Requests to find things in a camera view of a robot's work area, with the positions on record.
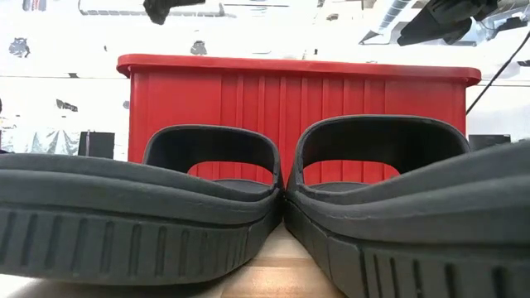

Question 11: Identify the black computer monitor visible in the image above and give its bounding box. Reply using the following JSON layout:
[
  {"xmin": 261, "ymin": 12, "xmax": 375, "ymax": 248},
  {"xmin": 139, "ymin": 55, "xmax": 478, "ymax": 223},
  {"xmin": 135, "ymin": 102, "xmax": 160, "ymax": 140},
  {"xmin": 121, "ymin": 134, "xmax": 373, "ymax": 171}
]
[{"xmin": 468, "ymin": 134, "xmax": 513, "ymax": 151}]

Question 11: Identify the black cabinet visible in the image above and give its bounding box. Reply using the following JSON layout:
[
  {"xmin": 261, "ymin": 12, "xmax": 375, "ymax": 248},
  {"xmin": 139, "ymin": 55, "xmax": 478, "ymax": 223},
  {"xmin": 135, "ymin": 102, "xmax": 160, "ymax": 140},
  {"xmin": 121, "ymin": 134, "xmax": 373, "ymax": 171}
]
[{"xmin": 78, "ymin": 131, "xmax": 116, "ymax": 160}]

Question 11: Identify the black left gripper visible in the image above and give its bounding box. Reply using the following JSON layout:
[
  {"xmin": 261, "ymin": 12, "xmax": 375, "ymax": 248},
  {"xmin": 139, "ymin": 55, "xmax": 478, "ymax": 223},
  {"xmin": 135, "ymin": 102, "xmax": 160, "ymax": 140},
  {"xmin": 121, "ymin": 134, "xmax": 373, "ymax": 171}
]
[{"xmin": 142, "ymin": 0, "xmax": 206, "ymax": 25}]

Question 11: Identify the black wall mounted device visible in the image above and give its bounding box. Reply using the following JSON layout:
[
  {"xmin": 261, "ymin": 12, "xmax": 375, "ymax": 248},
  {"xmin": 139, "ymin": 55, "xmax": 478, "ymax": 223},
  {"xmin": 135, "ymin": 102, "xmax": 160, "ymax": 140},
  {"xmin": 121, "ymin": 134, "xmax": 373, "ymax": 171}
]
[{"xmin": 55, "ymin": 98, "xmax": 79, "ymax": 113}]

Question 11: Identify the red plastic bin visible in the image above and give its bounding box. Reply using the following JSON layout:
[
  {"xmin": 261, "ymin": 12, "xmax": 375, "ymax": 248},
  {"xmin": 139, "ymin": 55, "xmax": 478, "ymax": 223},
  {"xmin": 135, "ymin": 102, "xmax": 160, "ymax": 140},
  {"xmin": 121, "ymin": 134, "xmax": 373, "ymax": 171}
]
[{"xmin": 116, "ymin": 53, "xmax": 483, "ymax": 186}]

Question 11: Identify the black rubber slide sandal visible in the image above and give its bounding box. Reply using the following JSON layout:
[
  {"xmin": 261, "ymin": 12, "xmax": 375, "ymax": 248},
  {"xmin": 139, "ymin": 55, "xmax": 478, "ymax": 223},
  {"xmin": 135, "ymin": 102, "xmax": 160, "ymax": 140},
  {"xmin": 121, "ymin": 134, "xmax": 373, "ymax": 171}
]
[
  {"xmin": 284, "ymin": 114, "xmax": 530, "ymax": 298},
  {"xmin": 0, "ymin": 124, "xmax": 286, "ymax": 286}
]

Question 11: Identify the long black arm cable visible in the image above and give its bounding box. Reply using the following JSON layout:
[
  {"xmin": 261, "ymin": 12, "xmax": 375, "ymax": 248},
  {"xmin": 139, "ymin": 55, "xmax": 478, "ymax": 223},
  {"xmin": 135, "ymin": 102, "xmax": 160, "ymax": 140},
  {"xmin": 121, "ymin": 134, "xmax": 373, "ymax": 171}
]
[{"xmin": 465, "ymin": 29, "xmax": 530, "ymax": 116}]

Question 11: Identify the grey cloth cover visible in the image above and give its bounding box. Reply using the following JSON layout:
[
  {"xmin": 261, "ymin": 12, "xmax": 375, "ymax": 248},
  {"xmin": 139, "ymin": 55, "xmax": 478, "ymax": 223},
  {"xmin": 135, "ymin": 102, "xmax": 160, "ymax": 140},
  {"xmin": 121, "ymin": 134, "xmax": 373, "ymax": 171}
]
[{"xmin": 0, "ymin": 127, "xmax": 82, "ymax": 156}]

